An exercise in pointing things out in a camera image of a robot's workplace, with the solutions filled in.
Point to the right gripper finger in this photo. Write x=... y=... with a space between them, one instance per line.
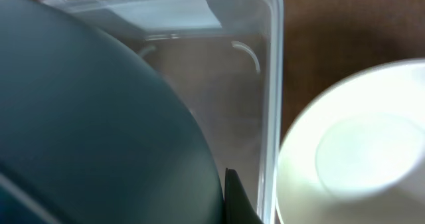
x=238 y=209

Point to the cream bowl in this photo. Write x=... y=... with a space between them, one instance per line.
x=356 y=153

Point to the blue bowl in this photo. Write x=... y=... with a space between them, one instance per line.
x=90 y=133

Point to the clear plastic container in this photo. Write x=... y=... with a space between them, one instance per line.
x=224 y=59

